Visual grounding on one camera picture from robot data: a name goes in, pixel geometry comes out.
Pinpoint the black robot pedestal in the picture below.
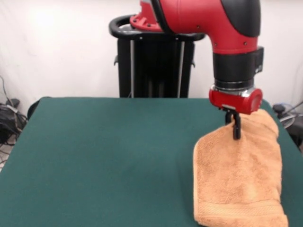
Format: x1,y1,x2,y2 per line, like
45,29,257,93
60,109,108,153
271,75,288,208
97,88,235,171
108,14,208,98

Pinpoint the black floor equipment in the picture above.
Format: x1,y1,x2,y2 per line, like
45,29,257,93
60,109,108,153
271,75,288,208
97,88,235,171
287,122,303,152

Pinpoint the grey round pedestal foot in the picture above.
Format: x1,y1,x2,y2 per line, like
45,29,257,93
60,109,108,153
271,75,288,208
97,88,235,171
279,113,296,130

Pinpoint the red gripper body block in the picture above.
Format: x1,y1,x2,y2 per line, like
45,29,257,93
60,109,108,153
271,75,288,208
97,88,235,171
208,85,263,116

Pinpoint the dark green table cloth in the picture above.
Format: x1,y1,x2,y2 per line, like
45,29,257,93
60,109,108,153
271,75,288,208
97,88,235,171
0,96,303,227

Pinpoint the orange terry towel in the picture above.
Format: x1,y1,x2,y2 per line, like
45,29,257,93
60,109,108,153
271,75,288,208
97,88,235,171
193,109,289,227

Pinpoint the black tangled cable bundle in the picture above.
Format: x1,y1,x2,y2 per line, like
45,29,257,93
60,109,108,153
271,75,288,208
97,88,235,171
0,75,28,146

